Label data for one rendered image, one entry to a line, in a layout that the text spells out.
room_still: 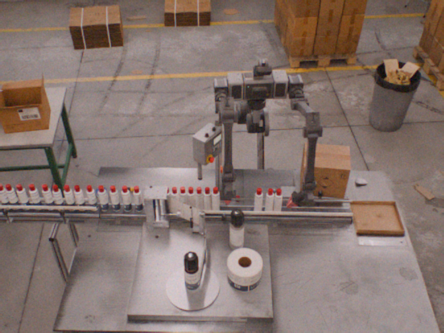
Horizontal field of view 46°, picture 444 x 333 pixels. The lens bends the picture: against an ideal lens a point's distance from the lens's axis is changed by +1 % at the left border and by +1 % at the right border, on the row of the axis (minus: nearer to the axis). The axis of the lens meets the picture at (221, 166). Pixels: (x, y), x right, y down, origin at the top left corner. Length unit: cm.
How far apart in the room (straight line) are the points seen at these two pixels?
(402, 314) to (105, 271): 173
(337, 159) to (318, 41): 313
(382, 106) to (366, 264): 252
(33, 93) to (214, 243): 213
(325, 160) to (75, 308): 179
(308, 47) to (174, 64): 164
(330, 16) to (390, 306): 395
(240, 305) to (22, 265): 213
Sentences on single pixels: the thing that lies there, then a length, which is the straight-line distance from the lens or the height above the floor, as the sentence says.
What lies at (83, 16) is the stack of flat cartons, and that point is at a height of 31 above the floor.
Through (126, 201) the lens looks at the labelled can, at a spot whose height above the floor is 98.
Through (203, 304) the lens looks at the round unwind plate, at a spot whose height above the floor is 89.
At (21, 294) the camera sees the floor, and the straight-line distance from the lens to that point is 435.
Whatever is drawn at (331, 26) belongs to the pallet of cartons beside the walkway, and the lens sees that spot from 639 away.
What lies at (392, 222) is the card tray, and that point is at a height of 83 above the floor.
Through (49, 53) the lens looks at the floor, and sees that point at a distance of 710.
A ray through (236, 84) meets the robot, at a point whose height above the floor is 151.
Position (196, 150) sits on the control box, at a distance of 309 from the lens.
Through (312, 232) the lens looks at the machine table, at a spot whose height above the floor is 83.
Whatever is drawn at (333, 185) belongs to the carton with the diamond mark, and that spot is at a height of 97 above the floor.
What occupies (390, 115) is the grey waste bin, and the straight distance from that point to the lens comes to 554.
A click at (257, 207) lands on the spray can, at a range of 335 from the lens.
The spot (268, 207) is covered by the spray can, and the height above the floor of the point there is 95.
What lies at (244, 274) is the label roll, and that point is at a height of 102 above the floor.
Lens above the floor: 339
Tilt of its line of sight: 43 degrees down
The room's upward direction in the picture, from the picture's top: straight up
